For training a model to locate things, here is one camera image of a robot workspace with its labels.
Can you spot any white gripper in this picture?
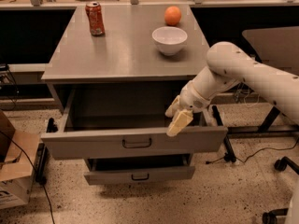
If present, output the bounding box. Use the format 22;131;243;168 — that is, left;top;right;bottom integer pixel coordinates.
165;81;210;137

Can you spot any orange fruit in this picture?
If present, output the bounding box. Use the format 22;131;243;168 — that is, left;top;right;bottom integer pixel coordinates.
164;6;181;26

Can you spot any grey bottom drawer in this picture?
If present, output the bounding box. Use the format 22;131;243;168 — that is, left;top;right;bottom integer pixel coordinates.
84;166;195;185

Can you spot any black bar left floor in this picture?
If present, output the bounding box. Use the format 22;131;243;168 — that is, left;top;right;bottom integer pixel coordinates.
35;117;60;186

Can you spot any cardboard box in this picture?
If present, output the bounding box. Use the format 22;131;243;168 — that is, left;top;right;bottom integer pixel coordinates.
0;111;39;209

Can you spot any grey top drawer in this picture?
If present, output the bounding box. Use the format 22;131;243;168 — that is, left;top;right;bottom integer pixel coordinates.
42;87;227;160

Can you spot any black floor cable left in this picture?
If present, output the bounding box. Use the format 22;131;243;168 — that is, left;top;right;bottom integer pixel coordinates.
0;130;56;224

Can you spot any black floor cable right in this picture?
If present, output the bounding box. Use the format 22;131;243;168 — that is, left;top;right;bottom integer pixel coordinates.
205;137;299;166

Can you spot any black bar floor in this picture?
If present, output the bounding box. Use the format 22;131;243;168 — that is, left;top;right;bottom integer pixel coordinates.
212;105;236;162
35;117;60;186

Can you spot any red soda can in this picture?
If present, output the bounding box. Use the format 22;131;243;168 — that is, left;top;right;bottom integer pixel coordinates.
85;2;105;36

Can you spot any black table frame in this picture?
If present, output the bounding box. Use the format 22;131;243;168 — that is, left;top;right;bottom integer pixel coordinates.
228;106;299;134

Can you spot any grey drawer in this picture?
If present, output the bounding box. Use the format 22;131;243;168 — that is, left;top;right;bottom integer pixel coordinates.
84;166;195;185
42;87;227;160

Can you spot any black chair caster base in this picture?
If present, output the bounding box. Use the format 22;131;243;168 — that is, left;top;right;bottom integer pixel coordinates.
262;156;299;224

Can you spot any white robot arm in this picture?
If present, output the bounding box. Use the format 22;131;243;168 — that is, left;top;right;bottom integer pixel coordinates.
165;42;299;136

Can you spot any white ceramic bowl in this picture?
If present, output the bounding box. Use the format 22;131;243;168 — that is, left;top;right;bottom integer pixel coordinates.
151;26;188;56

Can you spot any dark tabletop right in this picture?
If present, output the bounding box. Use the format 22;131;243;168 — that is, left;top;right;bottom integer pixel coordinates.
242;26;299;75

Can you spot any black floor cable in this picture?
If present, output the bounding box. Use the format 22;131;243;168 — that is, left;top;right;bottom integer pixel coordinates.
205;137;299;166
0;130;56;224

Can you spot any grey drawer cabinet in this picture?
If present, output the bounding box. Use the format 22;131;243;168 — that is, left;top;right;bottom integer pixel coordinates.
40;4;224;185

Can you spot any black bar right floor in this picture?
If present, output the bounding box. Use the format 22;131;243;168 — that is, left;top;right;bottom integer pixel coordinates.
212;105;236;162

